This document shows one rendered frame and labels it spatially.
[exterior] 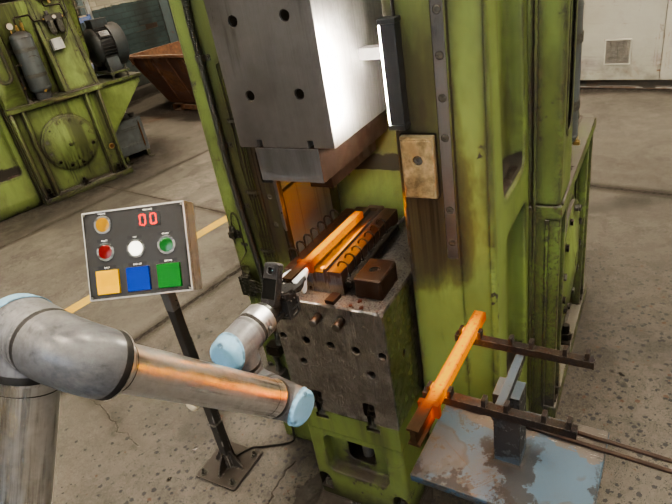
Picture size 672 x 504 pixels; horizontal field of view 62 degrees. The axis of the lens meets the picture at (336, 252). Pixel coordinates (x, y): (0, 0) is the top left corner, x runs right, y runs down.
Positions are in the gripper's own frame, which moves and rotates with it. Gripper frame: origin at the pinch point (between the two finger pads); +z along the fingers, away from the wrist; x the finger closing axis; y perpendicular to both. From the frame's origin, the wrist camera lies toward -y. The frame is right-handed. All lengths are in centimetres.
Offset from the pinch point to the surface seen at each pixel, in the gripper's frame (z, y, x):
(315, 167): 7.9, -26.9, 5.6
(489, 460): -17, 36, 56
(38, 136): 208, 46, -434
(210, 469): -8, 104, -63
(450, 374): -19, 9, 48
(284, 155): 7.9, -29.9, -3.4
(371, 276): 9.6, 6.5, 16.2
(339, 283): 7.3, 8.9, 6.6
